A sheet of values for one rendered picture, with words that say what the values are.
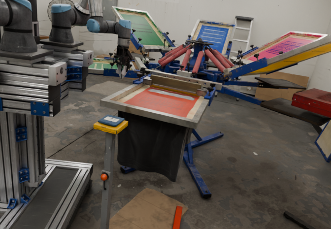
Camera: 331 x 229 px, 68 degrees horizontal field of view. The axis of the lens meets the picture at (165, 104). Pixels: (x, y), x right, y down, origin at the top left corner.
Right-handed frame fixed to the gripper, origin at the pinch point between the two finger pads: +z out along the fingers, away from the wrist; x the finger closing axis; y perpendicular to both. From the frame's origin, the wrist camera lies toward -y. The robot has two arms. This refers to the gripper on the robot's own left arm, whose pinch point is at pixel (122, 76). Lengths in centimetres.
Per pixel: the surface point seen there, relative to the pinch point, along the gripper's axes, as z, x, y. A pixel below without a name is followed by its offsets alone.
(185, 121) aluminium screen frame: 12, 50, 23
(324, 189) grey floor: 107, 188, -124
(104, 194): 59, 15, 41
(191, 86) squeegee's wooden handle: 6, 41, -36
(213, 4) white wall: -92, -8, -448
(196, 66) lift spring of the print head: -3, 34, -87
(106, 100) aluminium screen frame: 10.9, 1.0, 21.0
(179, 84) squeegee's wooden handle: 6.3, 31.3, -35.8
